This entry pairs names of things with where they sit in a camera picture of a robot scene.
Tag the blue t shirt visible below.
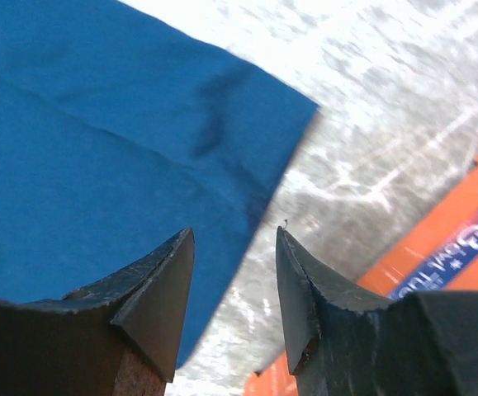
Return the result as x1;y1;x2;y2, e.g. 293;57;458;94
0;1;317;363

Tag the orange plastic basket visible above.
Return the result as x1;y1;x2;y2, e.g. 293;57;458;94
244;158;478;395

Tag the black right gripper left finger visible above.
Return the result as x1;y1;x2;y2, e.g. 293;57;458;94
0;228;194;395

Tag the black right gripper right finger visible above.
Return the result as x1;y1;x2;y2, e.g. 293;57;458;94
276;229;478;395

